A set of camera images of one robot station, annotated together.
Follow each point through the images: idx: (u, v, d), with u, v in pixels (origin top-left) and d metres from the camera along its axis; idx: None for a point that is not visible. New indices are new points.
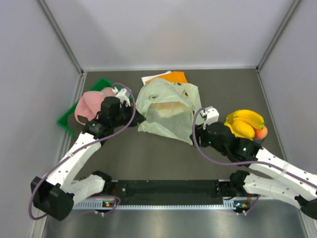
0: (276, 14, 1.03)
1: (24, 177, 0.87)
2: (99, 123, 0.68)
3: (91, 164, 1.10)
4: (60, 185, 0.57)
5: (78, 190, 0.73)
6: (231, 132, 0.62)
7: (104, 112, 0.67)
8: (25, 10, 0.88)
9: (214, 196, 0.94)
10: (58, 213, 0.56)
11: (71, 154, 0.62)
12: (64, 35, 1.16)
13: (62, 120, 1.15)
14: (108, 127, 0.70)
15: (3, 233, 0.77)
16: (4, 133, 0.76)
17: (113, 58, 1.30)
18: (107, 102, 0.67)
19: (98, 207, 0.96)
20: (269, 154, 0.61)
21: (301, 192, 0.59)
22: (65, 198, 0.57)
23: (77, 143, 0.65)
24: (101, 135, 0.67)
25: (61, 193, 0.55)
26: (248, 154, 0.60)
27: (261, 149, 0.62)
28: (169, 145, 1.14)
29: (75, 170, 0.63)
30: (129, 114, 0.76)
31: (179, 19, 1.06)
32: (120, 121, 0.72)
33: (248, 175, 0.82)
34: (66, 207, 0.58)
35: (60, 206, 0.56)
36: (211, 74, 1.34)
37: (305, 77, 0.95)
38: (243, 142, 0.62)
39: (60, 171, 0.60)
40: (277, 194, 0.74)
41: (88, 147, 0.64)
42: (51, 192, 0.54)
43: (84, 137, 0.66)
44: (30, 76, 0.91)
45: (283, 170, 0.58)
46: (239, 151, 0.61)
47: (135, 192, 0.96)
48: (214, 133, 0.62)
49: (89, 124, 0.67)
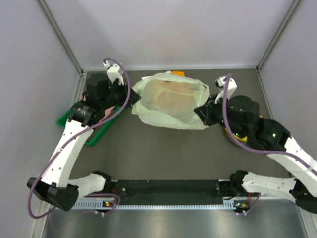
0: (276, 14, 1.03)
1: (24, 177, 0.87)
2: (85, 106, 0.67)
3: (91, 164, 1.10)
4: (56, 183, 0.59)
5: (81, 183, 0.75)
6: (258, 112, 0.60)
7: (91, 93, 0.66)
8: (24, 9, 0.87)
9: (214, 196, 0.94)
10: (64, 207, 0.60)
11: (61, 149, 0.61)
12: (64, 35, 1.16)
13: (62, 120, 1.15)
14: (97, 109, 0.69)
15: (3, 233, 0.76)
16: (5, 133, 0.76)
17: (113, 58, 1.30)
18: (92, 81, 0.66)
19: (98, 207, 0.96)
20: (296, 147, 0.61)
21: (314, 190, 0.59)
22: (67, 192, 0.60)
23: (65, 134, 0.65)
24: (91, 118, 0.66)
25: (60, 191, 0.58)
26: (277, 142, 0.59)
27: (290, 139, 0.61)
28: (168, 145, 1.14)
29: (70, 163, 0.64)
30: (121, 93, 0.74)
31: (178, 19, 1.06)
32: (110, 100, 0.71)
33: (247, 174, 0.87)
34: (71, 198, 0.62)
35: (63, 199, 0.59)
36: (211, 74, 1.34)
37: (305, 77, 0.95)
38: (270, 127, 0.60)
39: (53, 169, 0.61)
40: (274, 190, 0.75)
41: (77, 138, 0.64)
42: (50, 192, 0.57)
43: (72, 126, 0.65)
44: (30, 75, 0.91)
45: (309, 166, 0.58)
46: (267, 136, 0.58)
47: (135, 192, 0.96)
48: (239, 110, 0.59)
49: (76, 109, 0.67)
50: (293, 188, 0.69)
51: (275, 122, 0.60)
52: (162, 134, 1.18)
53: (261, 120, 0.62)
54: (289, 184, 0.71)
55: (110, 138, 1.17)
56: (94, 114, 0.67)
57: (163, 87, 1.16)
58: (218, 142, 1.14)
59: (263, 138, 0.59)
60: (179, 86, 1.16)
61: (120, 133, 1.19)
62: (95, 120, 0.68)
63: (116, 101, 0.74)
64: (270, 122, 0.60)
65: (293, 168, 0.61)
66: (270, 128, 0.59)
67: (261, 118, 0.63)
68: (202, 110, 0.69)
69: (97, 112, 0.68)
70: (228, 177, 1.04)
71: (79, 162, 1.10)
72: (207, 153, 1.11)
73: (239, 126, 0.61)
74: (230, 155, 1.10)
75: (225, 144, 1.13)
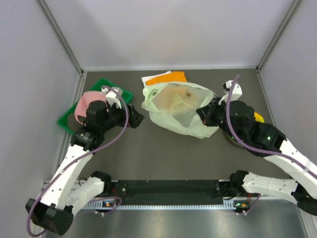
0: (276, 14, 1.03)
1: (24, 177, 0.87)
2: (88, 132, 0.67)
3: (91, 164, 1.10)
4: (55, 204, 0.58)
5: (77, 199, 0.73)
6: (253, 115, 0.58)
7: (90, 120, 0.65)
8: (24, 9, 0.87)
9: (214, 196, 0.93)
10: (59, 230, 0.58)
11: (62, 171, 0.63)
12: (64, 35, 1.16)
13: (62, 120, 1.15)
14: (98, 135, 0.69)
15: (3, 233, 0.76)
16: (5, 132, 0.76)
17: (113, 58, 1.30)
18: (92, 109, 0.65)
19: (98, 207, 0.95)
20: (292, 148, 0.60)
21: (313, 191, 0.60)
22: (64, 215, 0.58)
23: (68, 157, 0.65)
24: (91, 145, 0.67)
25: (58, 212, 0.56)
26: (272, 144, 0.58)
27: (286, 141, 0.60)
28: (169, 145, 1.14)
29: (70, 185, 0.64)
30: (118, 116, 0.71)
31: (179, 18, 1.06)
32: (109, 125, 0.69)
33: (247, 174, 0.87)
34: (67, 221, 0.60)
35: (60, 222, 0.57)
36: (211, 74, 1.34)
37: (305, 78, 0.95)
38: (265, 130, 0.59)
39: (53, 190, 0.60)
40: (275, 191, 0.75)
41: (79, 161, 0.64)
42: (48, 212, 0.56)
43: (75, 149, 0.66)
44: (30, 74, 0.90)
45: (305, 168, 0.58)
46: (261, 139, 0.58)
47: (135, 192, 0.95)
48: (235, 114, 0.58)
49: (78, 135, 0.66)
50: (294, 189, 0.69)
51: (270, 126, 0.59)
52: (162, 134, 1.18)
53: (256, 123, 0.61)
54: (291, 185, 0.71)
55: (110, 138, 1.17)
56: (94, 140, 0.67)
57: (182, 98, 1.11)
58: (218, 142, 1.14)
59: (258, 141, 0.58)
60: (198, 101, 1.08)
61: (120, 133, 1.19)
62: (96, 145, 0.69)
63: (114, 123, 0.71)
64: (266, 126, 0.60)
65: (290, 169, 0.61)
66: (265, 131, 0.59)
67: (257, 121, 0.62)
68: (204, 111, 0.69)
69: (97, 138, 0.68)
70: (227, 177, 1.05)
71: None
72: (207, 154, 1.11)
73: (236, 130, 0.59)
74: (230, 155, 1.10)
75: (225, 144, 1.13)
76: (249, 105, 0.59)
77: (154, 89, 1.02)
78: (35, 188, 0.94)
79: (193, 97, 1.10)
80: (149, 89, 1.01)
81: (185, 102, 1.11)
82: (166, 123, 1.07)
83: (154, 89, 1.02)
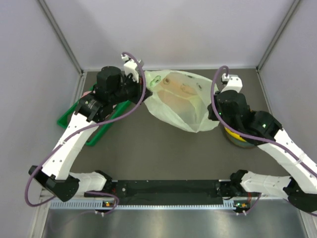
0: (276, 13, 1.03)
1: (23, 177, 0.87)
2: (93, 99, 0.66)
3: (91, 163, 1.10)
4: (55, 176, 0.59)
5: (83, 177, 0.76)
6: (245, 102, 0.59)
7: (101, 87, 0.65)
8: (24, 9, 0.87)
9: (214, 196, 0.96)
10: (62, 198, 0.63)
11: (63, 142, 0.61)
12: (64, 35, 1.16)
13: (62, 120, 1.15)
14: (105, 104, 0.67)
15: (2, 233, 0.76)
16: (4, 132, 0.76)
17: (113, 58, 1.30)
18: (104, 75, 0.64)
19: (98, 207, 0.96)
20: (288, 139, 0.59)
21: (304, 184, 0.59)
22: (64, 187, 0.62)
23: (70, 126, 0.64)
24: (97, 113, 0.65)
25: (57, 184, 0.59)
26: (266, 132, 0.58)
27: (282, 131, 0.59)
28: (168, 144, 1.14)
29: (70, 157, 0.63)
30: (133, 89, 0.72)
31: (178, 18, 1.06)
32: (120, 97, 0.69)
33: (246, 173, 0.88)
34: (68, 191, 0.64)
35: (60, 192, 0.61)
36: (211, 74, 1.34)
37: (306, 78, 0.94)
38: (262, 118, 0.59)
39: (54, 160, 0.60)
40: (269, 188, 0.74)
41: (80, 133, 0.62)
42: (47, 182, 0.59)
43: (78, 119, 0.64)
44: (29, 75, 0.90)
45: (298, 159, 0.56)
46: (257, 126, 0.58)
47: (135, 192, 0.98)
48: (225, 100, 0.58)
49: (83, 102, 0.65)
50: (287, 184, 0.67)
51: (267, 114, 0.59)
52: (162, 134, 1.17)
53: (252, 113, 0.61)
54: (283, 181, 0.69)
55: (110, 138, 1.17)
56: (100, 110, 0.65)
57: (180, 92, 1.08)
58: (218, 142, 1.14)
59: (253, 127, 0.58)
60: (179, 83, 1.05)
61: (120, 132, 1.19)
62: (103, 113, 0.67)
63: (127, 96, 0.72)
64: (262, 114, 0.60)
65: (284, 160, 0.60)
66: (261, 119, 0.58)
67: (253, 111, 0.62)
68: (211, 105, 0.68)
69: (104, 107, 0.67)
70: (227, 176, 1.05)
71: (79, 162, 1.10)
72: (208, 153, 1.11)
73: (228, 117, 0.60)
74: (230, 155, 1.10)
75: (225, 144, 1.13)
76: (240, 91, 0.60)
77: (157, 77, 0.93)
78: (34, 188, 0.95)
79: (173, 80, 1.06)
80: (153, 76, 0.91)
81: (166, 89, 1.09)
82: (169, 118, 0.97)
83: (158, 76, 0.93)
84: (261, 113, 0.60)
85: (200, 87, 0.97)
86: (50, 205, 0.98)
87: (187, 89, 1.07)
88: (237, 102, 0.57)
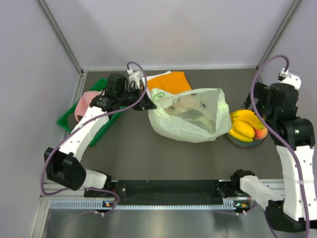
0: (276, 14, 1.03)
1: (24, 176, 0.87)
2: (106, 97, 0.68)
3: (92, 163, 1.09)
4: (73, 153, 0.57)
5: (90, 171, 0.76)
6: (295, 101, 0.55)
7: (111, 87, 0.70)
8: (25, 9, 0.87)
9: (215, 196, 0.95)
10: (73, 183, 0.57)
11: (81, 126, 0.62)
12: (64, 35, 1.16)
13: (62, 120, 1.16)
14: (115, 101, 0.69)
15: (3, 233, 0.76)
16: (5, 132, 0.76)
17: (113, 57, 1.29)
18: (113, 77, 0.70)
19: (98, 207, 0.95)
20: (308, 158, 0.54)
21: (288, 205, 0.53)
22: (78, 169, 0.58)
23: (86, 116, 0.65)
24: (109, 109, 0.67)
25: (75, 162, 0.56)
26: (294, 138, 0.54)
27: (310, 148, 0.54)
28: (168, 145, 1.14)
29: (85, 142, 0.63)
30: (135, 96, 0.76)
31: (178, 18, 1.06)
32: (124, 100, 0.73)
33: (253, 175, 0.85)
34: (79, 177, 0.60)
35: (74, 174, 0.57)
36: (211, 74, 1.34)
37: (306, 78, 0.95)
38: (300, 124, 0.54)
39: (72, 142, 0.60)
40: (259, 195, 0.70)
41: (96, 119, 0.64)
42: (65, 160, 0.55)
43: (93, 109, 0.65)
44: (30, 75, 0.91)
45: (301, 179, 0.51)
46: (288, 126, 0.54)
47: (135, 192, 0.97)
48: (276, 88, 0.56)
49: (97, 99, 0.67)
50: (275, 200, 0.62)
51: (308, 123, 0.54)
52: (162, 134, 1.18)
53: (295, 115, 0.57)
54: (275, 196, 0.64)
55: (109, 138, 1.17)
56: (113, 104, 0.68)
57: (183, 107, 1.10)
58: (218, 142, 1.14)
59: (284, 124, 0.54)
60: (183, 109, 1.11)
61: (120, 133, 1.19)
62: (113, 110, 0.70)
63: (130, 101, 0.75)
64: (303, 121, 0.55)
65: (288, 171, 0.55)
66: (298, 123, 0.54)
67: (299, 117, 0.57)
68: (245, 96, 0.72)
69: (115, 103, 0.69)
70: (227, 177, 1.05)
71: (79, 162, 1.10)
72: (208, 154, 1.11)
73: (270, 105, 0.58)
74: (230, 155, 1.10)
75: (225, 144, 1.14)
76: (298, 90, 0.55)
77: (161, 93, 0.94)
78: (34, 188, 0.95)
79: (179, 108, 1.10)
80: (157, 91, 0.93)
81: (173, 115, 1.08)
82: (181, 130, 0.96)
83: (161, 92, 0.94)
84: (304, 120, 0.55)
85: (204, 104, 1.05)
86: (50, 205, 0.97)
87: (192, 113, 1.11)
88: (284, 92, 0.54)
